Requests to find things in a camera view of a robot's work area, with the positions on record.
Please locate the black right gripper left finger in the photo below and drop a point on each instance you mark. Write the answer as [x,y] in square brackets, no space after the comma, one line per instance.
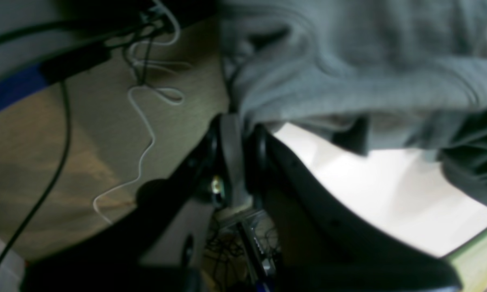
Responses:
[158,246]

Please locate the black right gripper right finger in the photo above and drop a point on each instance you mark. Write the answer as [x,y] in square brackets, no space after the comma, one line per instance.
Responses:
[325,246]

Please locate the grey t-shirt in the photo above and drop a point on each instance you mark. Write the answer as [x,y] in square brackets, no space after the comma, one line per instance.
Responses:
[366,75]

